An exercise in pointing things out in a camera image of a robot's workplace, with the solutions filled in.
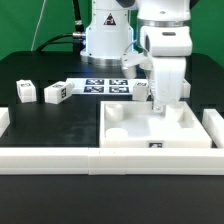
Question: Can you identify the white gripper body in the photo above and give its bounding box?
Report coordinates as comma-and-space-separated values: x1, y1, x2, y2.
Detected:
121, 26, 192, 104

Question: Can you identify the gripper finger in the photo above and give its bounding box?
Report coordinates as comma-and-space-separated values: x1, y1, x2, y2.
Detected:
152, 101, 164, 113

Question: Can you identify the white square tabletop tray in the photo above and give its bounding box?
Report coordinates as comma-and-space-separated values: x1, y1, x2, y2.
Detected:
99, 101, 212, 148

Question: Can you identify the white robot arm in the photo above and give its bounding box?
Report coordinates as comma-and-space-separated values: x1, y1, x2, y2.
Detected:
80, 0, 192, 112

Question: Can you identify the white right fence piece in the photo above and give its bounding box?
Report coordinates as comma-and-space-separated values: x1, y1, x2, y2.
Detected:
202, 109, 224, 148

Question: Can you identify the white fence piece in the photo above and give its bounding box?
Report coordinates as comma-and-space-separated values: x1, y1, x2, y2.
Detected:
0, 107, 10, 137
202, 109, 224, 148

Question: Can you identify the white marker tag sheet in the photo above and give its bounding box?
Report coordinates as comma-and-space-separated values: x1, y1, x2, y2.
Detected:
67, 78, 147, 95

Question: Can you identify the white left fence piece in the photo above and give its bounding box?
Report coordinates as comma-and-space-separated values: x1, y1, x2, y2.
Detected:
0, 107, 10, 137

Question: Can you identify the white front fence bar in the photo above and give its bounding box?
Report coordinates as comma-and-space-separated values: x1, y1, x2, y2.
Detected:
0, 147, 224, 175

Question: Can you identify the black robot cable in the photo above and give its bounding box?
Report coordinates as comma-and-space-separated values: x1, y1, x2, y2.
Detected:
35, 0, 87, 53

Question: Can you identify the thin white cable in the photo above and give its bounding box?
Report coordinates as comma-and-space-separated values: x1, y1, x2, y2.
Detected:
30, 0, 48, 52

